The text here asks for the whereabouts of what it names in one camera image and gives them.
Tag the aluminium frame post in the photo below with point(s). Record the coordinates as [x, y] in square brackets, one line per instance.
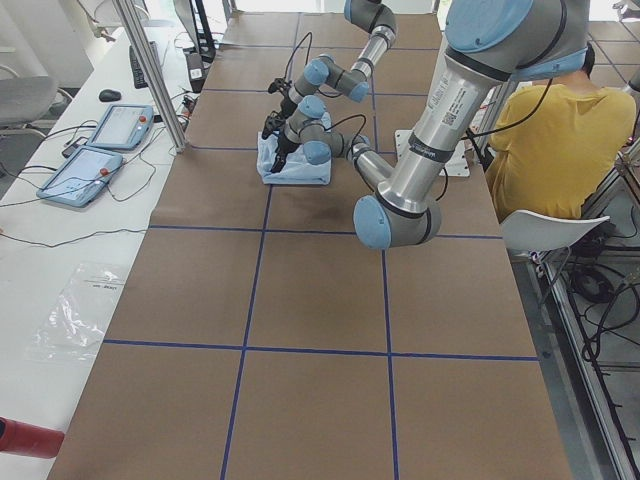
[152, 71]

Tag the black smartphone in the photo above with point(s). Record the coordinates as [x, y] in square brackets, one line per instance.
[72, 147]

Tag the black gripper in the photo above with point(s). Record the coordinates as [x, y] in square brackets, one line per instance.
[285, 144]
[288, 103]

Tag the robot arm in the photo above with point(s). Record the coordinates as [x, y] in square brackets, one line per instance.
[373, 17]
[486, 43]

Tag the black keyboard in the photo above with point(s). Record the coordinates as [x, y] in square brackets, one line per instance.
[139, 79]

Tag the lower blue teach pendant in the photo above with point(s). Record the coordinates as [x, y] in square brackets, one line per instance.
[82, 177]

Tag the black computer mouse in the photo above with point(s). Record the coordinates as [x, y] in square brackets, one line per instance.
[109, 95]

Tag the white chair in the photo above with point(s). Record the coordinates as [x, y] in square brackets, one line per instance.
[528, 231]

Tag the light blue button-up shirt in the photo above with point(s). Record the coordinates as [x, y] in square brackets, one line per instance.
[309, 164]

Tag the person in yellow shirt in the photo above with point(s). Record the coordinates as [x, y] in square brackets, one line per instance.
[555, 144]

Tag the red cylinder bottle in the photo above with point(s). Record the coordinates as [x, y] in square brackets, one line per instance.
[23, 439]

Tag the blue teach pendant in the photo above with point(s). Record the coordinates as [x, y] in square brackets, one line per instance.
[122, 127]
[82, 177]

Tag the upper blue teach pendant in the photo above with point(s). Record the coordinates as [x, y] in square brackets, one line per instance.
[122, 127]

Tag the clear plastic bag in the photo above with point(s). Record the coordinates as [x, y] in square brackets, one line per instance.
[76, 325]

